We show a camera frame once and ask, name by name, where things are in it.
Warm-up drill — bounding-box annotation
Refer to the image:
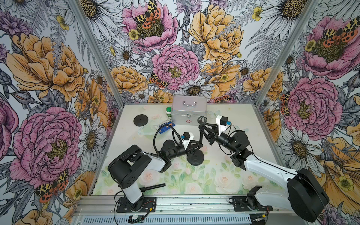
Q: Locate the black round stand base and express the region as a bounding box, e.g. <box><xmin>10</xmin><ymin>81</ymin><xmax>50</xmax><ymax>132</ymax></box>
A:
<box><xmin>187</xmin><ymin>150</ymin><xmax>204</xmax><ymax>166</ymax></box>

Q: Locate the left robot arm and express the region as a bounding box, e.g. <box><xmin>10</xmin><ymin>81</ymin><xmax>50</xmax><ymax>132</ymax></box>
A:
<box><xmin>108</xmin><ymin>140</ymin><xmax>193</xmax><ymax>212</ymax></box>

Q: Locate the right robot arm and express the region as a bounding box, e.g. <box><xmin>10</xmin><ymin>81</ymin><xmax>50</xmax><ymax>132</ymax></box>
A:
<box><xmin>206</xmin><ymin>130</ymin><xmax>330</xmax><ymax>222</ymax></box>

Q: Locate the black stand pole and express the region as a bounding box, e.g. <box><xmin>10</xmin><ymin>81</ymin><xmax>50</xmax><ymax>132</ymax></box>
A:
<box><xmin>140</xmin><ymin>183</ymin><xmax>166</xmax><ymax>192</ymax></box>

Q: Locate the blue snack packet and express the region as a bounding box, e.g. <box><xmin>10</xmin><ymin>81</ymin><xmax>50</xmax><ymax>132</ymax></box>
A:
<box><xmin>158</xmin><ymin>121</ymin><xmax>175</xmax><ymax>134</ymax></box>

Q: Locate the clear plastic bag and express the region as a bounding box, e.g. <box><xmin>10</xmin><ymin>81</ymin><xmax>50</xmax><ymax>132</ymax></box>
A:
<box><xmin>137</xmin><ymin>124</ymin><xmax>159</xmax><ymax>136</ymax></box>

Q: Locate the green capped white bottle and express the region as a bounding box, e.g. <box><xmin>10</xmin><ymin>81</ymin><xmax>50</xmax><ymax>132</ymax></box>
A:
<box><xmin>166</xmin><ymin>107</ymin><xmax>172</xmax><ymax>118</ymax></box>

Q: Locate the silver aluminium first aid case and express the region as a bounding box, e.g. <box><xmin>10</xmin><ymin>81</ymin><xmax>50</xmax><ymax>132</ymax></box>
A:
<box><xmin>172</xmin><ymin>96</ymin><xmax>207</xmax><ymax>126</ymax></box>

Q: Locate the black round base far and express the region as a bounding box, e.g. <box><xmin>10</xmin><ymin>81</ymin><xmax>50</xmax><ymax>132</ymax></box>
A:
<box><xmin>133</xmin><ymin>114</ymin><xmax>149</xmax><ymax>127</ymax></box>

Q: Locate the small circuit board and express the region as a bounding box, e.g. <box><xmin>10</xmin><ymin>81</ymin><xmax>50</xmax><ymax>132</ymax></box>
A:
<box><xmin>128</xmin><ymin>215</ymin><xmax>143</xmax><ymax>224</ymax></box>

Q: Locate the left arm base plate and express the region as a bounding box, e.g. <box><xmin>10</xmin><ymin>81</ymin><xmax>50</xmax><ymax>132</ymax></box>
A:
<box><xmin>116</xmin><ymin>196</ymin><xmax>157</xmax><ymax>213</ymax></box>

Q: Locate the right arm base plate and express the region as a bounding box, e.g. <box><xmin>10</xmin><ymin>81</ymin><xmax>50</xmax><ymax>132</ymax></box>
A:
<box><xmin>228</xmin><ymin>196</ymin><xmax>273</xmax><ymax>212</ymax></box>

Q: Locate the aluminium front rail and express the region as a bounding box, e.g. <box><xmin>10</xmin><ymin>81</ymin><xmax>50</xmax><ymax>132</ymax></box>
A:
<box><xmin>73</xmin><ymin>194</ymin><xmax>314</xmax><ymax>216</ymax></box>

